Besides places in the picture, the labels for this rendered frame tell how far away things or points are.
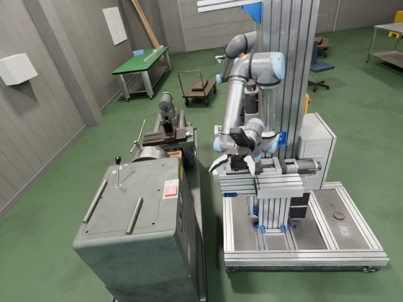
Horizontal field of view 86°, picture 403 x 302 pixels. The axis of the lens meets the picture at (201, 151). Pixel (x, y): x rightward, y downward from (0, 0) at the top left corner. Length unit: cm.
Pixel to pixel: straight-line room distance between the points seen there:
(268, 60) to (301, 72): 34
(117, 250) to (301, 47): 132
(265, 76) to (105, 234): 101
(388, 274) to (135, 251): 206
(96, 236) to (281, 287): 160
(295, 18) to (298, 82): 31
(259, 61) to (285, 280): 180
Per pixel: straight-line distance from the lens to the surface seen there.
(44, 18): 504
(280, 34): 128
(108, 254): 118
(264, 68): 106
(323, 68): 536
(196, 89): 511
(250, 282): 223
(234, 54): 162
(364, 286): 243
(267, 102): 113
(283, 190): 138
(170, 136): 207
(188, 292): 151
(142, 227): 107
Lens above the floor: 206
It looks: 36 degrees down
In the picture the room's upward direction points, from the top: 10 degrees counter-clockwise
